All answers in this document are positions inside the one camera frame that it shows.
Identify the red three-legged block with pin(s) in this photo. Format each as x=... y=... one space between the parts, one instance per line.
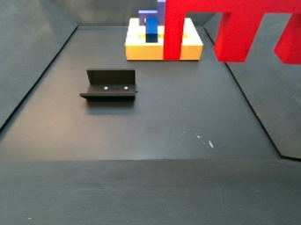
x=239 y=25

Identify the yellow base board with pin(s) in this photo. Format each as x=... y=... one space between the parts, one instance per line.
x=142 y=51

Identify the black U-shaped holder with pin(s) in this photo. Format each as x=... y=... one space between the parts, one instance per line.
x=110 y=84

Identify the blue long block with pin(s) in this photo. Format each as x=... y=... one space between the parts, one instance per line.
x=152 y=30

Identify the purple three-legged block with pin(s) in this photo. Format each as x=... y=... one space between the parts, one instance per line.
x=158 y=13

